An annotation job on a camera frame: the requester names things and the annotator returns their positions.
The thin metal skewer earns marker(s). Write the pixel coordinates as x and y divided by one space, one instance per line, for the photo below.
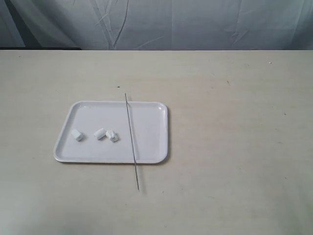
132 143

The white marshmallow piece top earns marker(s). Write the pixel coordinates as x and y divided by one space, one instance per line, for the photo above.
112 136

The white marshmallow piece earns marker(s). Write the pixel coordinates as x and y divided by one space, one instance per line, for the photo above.
112 136
99 134
77 135

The white marshmallow piece bottom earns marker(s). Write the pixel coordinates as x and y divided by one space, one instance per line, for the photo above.
77 135

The blue-grey backdrop cloth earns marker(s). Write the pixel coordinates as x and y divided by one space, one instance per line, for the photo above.
157 24

